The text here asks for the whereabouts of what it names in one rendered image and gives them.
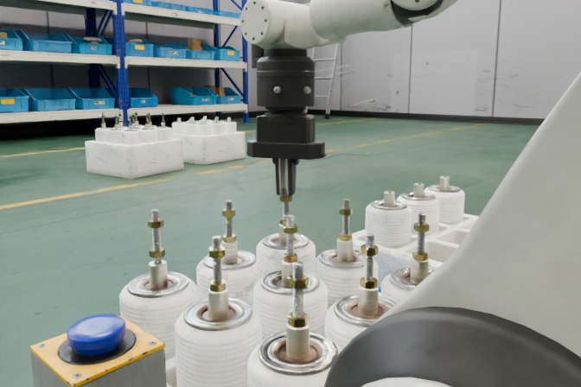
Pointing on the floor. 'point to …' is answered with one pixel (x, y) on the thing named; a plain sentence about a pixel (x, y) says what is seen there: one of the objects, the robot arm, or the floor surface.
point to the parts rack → (61, 3)
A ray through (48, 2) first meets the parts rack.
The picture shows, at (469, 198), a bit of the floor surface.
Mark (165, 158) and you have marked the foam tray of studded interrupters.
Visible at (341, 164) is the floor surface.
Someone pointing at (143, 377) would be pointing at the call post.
